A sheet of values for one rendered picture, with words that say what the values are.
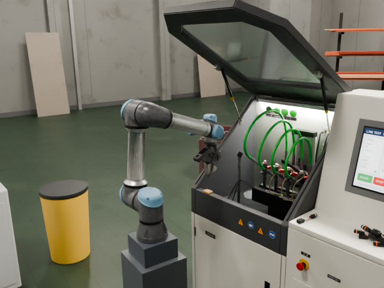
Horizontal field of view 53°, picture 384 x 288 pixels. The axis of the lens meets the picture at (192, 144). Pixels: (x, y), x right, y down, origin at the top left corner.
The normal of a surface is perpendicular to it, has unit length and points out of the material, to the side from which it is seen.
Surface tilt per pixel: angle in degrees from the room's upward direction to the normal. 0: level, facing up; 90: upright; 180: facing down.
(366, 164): 76
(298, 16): 90
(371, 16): 90
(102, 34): 90
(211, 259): 90
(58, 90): 82
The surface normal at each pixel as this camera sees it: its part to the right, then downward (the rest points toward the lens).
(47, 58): 0.55, 0.07
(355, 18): -0.83, 0.16
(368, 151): -0.73, -0.05
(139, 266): -0.01, -0.96
